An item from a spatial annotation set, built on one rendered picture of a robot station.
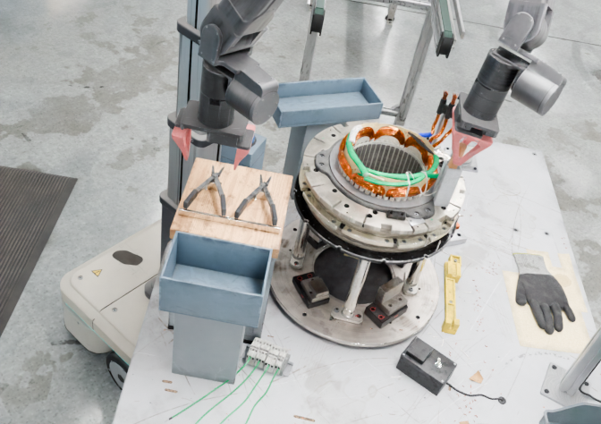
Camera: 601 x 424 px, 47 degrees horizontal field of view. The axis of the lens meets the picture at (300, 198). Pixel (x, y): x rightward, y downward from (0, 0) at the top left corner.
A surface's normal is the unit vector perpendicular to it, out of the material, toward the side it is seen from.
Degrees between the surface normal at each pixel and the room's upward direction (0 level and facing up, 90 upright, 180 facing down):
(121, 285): 0
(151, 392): 0
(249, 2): 77
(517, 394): 0
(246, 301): 90
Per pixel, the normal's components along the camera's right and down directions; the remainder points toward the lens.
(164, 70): 0.15, -0.73
